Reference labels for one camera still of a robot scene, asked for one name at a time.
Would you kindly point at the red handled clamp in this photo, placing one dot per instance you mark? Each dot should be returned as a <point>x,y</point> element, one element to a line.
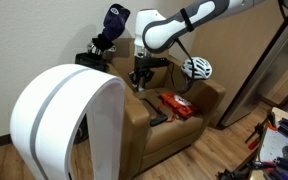
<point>269,122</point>

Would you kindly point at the orange red fabric bag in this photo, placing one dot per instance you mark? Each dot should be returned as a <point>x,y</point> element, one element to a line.
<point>180,107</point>

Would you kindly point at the navy golf club headcover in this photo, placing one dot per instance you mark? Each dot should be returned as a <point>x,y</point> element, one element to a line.
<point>114,21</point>

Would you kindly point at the brown leather armchair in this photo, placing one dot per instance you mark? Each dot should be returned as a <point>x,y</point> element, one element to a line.
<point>144,146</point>

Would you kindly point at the silver remote control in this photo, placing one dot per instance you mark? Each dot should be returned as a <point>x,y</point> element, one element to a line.
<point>141,88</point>

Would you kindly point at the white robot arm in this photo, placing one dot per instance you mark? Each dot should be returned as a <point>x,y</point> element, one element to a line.
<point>155,33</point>

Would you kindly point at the white bicycle helmet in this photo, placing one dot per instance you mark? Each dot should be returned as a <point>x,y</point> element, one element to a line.
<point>197,68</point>

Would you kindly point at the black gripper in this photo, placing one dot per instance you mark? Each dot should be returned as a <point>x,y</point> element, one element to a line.
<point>142,69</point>

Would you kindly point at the white perforated table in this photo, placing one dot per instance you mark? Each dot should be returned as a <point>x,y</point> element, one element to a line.
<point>274,143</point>

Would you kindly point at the black golf bag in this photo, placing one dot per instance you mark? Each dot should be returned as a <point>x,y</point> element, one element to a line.
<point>93,58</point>

